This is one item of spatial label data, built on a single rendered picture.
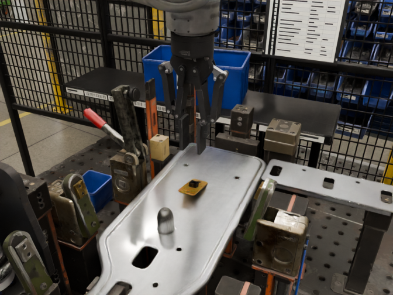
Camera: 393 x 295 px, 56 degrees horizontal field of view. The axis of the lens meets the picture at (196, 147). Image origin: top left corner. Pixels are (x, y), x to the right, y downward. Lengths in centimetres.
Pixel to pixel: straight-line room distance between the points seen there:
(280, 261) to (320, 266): 39
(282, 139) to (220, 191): 23
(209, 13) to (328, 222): 83
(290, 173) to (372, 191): 18
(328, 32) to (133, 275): 84
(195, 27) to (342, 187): 49
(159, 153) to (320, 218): 61
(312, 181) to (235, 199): 19
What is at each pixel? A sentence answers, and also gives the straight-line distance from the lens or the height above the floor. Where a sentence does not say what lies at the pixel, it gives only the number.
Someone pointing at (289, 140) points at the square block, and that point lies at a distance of 95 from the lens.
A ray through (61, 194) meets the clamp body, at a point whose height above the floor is 107.
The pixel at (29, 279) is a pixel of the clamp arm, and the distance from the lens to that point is 66.
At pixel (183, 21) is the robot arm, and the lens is 62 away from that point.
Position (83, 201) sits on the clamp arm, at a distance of 73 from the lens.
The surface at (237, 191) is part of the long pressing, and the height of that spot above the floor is 100.
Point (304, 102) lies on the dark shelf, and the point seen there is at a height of 103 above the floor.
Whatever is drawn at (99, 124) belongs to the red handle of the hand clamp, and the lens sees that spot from 85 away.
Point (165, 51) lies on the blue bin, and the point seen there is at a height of 114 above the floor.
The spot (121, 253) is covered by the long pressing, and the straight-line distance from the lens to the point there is 70.
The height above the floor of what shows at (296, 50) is 118.
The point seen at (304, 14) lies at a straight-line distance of 117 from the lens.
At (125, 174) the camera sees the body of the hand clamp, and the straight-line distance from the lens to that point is 85.
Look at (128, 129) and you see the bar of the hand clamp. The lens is 79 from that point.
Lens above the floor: 150
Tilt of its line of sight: 31 degrees down
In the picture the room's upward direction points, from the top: straight up
